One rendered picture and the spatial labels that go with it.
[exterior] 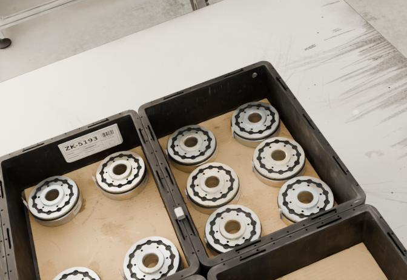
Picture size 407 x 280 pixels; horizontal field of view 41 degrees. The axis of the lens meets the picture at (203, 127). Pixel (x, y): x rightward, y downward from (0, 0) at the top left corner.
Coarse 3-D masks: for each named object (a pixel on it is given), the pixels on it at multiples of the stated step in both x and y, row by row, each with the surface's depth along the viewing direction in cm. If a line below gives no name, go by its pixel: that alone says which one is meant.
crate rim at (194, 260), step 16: (128, 112) 112; (80, 128) 110; (48, 144) 109; (144, 144) 105; (0, 160) 108; (0, 176) 105; (160, 176) 100; (0, 192) 102; (0, 208) 100; (176, 224) 92; (192, 256) 88; (16, 272) 91; (176, 272) 87; (192, 272) 86
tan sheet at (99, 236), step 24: (96, 168) 116; (96, 192) 112; (144, 192) 110; (96, 216) 108; (120, 216) 107; (144, 216) 106; (168, 216) 106; (48, 240) 106; (72, 240) 105; (96, 240) 104; (120, 240) 104; (48, 264) 102; (72, 264) 102; (96, 264) 101; (120, 264) 100
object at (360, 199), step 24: (240, 72) 115; (168, 96) 113; (288, 96) 108; (144, 120) 109; (312, 120) 103; (168, 168) 100; (360, 192) 92; (312, 216) 90; (192, 240) 90; (264, 240) 88; (216, 264) 87
